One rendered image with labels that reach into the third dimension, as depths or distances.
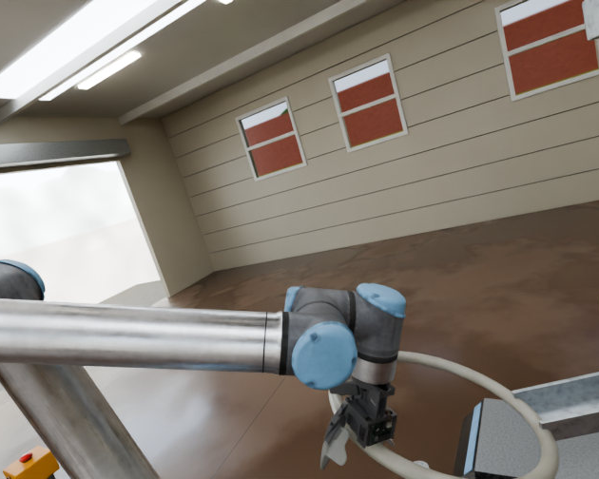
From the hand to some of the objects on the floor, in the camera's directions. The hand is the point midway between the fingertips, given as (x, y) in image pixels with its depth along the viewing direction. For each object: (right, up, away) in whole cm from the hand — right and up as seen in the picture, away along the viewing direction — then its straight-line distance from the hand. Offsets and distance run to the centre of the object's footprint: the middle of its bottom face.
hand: (350, 456), depth 76 cm
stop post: (-76, -136, +73) cm, 172 cm away
